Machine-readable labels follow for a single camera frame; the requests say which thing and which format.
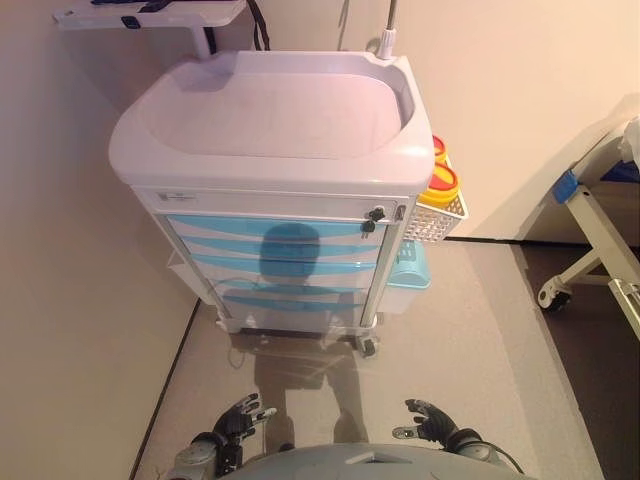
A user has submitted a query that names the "black cable bundle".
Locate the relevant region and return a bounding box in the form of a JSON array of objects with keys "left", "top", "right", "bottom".
[{"left": 243, "top": 0, "right": 272, "bottom": 52}]

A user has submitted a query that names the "white hospital bed frame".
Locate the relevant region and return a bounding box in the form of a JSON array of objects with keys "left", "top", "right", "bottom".
[{"left": 536, "top": 93, "right": 640, "bottom": 321}]

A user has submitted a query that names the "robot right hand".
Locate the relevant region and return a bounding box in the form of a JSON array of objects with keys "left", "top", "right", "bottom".
[{"left": 391, "top": 397, "right": 459, "bottom": 449}]

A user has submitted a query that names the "metal IV pole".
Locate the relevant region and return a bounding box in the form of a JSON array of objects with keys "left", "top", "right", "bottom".
[{"left": 374, "top": 0, "right": 402, "bottom": 62}]

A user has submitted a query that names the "thin white floor cable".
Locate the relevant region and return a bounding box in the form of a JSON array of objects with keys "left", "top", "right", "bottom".
[{"left": 228, "top": 343, "right": 254, "bottom": 372}]

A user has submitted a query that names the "white medical cart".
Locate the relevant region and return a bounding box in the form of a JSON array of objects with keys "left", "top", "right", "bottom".
[{"left": 108, "top": 49, "right": 436, "bottom": 359}]

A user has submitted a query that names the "blue-fronted largest cart drawer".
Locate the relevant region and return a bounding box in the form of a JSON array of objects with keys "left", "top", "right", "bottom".
[{"left": 166, "top": 213, "right": 392, "bottom": 242}]

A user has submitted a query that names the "bed caster wheel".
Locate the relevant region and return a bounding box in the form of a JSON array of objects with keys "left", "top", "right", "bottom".
[{"left": 538, "top": 283, "right": 573, "bottom": 314}]

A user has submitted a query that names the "blue bed clip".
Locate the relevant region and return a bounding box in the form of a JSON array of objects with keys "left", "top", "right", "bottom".
[{"left": 553, "top": 169, "right": 581, "bottom": 204}]

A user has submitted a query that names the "grey robot torso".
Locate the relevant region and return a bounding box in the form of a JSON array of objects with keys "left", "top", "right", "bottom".
[{"left": 233, "top": 441, "right": 542, "bottom": 480}]

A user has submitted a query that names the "light blue waste bin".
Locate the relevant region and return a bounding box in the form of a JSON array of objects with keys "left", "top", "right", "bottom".
[{"left": 381, "top": 241, "right": 433, "bottom": 316}]

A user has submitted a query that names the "white perforated side basket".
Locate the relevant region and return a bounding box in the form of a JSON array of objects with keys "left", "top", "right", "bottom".
[{"left": 403, "top": 153, "right": 471, "bottom": 247}]

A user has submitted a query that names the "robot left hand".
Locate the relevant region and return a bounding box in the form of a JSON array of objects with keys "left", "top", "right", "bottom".
[{"left": 212, "top": 392, "right": 278, "bottom": 446}]

